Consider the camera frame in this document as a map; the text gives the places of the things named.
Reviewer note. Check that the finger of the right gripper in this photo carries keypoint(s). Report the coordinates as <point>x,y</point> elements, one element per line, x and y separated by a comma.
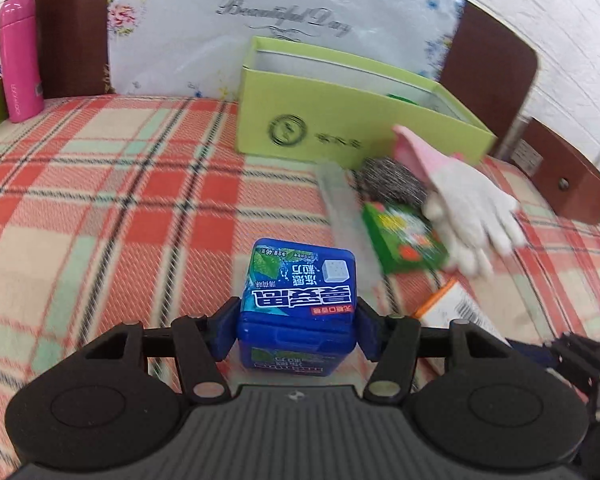
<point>541,355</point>

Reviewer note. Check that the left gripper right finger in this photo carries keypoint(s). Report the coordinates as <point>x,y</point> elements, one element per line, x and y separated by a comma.
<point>392,344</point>

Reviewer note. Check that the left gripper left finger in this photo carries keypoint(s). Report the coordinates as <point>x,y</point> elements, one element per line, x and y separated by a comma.
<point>199,343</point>

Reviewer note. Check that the white orange medicine box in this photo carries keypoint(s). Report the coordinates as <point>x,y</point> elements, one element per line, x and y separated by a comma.
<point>453,301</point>

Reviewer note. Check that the blue mentos gum box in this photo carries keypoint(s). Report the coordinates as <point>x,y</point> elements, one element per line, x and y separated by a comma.
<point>298,306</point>

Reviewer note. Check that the green strawberry box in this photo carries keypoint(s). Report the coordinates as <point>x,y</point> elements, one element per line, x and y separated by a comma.
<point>403,240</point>

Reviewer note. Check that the white glove pink cuff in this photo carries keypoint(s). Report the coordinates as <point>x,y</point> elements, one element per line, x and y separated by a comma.
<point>479,212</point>

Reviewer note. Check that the clear plastic tube case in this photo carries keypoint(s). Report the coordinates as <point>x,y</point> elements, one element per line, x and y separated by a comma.
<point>345,217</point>

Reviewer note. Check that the plaid bed sheet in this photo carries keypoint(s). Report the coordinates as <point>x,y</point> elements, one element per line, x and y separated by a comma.
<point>117,209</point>

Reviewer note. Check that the steel wool scrubber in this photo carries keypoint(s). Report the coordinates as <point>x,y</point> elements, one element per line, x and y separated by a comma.
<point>389,182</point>

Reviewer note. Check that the brown cardboard box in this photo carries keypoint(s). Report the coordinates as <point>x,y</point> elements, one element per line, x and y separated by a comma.
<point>566,179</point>

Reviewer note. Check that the light green storage box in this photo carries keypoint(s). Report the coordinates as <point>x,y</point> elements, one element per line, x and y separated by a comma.
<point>309,103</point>

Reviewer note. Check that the brown wooden headboard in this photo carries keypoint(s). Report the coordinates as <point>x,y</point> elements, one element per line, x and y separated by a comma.
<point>489,67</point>

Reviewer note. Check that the floral Beautiful Day pillow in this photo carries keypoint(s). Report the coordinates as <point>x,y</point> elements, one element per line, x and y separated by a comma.
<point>196,47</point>

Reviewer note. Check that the pink thermos bottle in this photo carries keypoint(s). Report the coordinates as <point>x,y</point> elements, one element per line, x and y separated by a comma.
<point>22,81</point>

